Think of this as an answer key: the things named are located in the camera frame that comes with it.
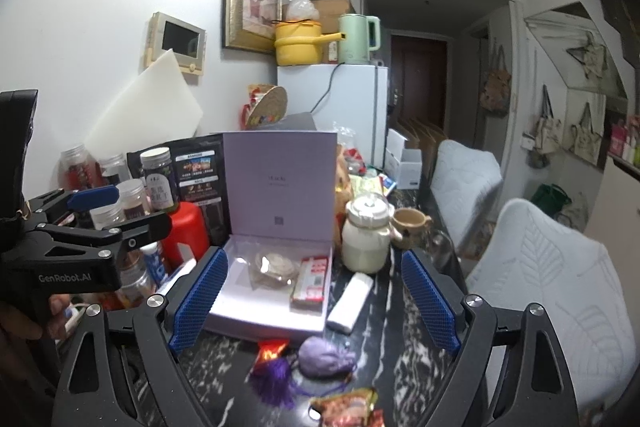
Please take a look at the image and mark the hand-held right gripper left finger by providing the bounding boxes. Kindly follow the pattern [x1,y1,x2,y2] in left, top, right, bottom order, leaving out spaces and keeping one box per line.
[52,246,229,427]

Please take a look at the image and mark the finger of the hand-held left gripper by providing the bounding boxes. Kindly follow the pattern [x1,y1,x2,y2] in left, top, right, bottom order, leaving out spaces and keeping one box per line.
[22,185,122,229]
[32,209,174,259]

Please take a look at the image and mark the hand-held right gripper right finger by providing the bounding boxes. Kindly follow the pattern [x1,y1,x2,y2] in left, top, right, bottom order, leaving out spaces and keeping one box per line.
[401,249,578,427]

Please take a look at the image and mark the white rose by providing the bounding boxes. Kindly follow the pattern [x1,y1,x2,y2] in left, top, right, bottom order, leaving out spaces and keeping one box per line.
[249,248,302,291]

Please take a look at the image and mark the red and white snack packet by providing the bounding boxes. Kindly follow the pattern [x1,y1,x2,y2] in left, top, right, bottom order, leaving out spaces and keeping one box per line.
[289,256,332,311]

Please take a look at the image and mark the purple satin sachet with tassel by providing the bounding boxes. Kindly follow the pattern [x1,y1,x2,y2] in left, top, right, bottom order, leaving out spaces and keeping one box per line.
[249,333,359,406]

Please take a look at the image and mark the lavender gift box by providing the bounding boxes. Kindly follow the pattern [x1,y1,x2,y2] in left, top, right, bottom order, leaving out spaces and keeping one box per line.
[204,130,339,344]

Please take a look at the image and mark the person's left hand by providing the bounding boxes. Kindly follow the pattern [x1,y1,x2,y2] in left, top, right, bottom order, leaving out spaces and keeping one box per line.
[0,294,76,344]

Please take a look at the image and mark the cluster of glass jars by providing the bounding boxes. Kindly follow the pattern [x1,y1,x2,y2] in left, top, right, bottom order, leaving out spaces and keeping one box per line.
[59,143,177,309]

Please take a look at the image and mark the blue and white carton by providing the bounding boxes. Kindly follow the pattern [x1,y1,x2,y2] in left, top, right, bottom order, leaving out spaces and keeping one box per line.
[141,241,172,289]

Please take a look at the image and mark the clear glass cup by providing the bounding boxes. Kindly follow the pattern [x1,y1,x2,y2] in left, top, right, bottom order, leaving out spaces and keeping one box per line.
[424,228,459,279]

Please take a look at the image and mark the red plastic container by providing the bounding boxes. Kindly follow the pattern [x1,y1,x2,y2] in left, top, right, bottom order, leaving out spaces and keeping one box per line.
[164,201,212,274]

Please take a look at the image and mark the tan ceramic mug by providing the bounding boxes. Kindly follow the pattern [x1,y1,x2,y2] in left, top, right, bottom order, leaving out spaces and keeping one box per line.
[389,206,434,251]

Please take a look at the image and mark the white tissue pack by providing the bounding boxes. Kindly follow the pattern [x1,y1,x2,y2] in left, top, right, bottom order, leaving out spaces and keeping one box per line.
[326,271,374,334]

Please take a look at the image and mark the cream jar with white lid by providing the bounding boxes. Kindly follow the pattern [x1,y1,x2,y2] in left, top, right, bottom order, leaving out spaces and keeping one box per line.
[341,193,402,274]

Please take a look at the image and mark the black printed package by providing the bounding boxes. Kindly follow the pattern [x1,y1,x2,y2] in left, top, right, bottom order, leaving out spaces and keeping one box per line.
[126,136,227,244]

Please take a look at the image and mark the white foam board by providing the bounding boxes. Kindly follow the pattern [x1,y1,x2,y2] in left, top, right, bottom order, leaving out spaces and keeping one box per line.
[84,47,204,151]

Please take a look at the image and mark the grey leaf-pattern chair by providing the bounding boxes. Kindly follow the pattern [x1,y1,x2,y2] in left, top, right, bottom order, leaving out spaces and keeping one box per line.
[429,138,504,259]
[464,198,639,410]

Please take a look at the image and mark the white open boxes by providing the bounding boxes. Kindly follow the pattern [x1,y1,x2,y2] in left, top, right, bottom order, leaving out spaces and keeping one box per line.
[384,126,427,191]

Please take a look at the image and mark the orange snack bags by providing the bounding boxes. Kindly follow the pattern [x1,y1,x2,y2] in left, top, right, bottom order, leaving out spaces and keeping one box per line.
[334,141,397,208]

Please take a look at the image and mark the green handbag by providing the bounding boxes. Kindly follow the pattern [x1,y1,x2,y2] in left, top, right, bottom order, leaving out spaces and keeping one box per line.
[529,183,572,219]

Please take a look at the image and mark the round woven mat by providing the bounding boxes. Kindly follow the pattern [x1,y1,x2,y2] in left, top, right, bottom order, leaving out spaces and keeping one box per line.
[241,83,292,131]

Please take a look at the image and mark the beige tote bag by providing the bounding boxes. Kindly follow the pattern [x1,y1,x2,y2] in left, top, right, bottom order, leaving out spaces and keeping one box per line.
[524,83,564,156]

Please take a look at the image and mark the white fridge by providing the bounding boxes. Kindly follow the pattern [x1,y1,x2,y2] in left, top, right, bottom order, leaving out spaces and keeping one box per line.
[276,61,392,171]

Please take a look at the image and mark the brown hanging bag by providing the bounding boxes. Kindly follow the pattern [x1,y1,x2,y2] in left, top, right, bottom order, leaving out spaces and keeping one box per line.
[479,41,514,118]

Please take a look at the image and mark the brown door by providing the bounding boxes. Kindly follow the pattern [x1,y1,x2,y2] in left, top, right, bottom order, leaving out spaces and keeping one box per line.
[389,31,454,128]

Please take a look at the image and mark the printed canvas tote bag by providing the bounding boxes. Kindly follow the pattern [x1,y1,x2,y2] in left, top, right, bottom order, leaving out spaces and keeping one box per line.
[569,101,609,166]

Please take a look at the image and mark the row of bottles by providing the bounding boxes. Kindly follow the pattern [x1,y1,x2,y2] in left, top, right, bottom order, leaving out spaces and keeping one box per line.
[606,116,640,166]

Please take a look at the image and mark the yellow pot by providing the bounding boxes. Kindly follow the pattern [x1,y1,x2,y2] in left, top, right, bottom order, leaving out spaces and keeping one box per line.
[271,18,347,68]

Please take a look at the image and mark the green electric kettle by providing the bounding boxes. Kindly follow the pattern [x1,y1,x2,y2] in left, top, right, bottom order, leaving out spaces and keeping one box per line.
[336,12,384,66]

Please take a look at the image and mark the clear plastic bag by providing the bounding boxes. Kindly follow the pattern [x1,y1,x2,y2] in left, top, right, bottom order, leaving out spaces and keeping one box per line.
[284,0,322,24]

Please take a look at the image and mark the cardboard box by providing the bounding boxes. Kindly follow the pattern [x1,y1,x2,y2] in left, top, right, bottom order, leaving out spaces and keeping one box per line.
[289,0,357,36]

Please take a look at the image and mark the wall intercom panel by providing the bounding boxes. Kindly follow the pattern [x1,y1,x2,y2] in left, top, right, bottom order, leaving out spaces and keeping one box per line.
[144,11,208,78]

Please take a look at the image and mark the black power cable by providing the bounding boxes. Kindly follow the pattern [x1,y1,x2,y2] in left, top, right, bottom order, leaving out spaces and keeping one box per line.
[309,61,347,116]

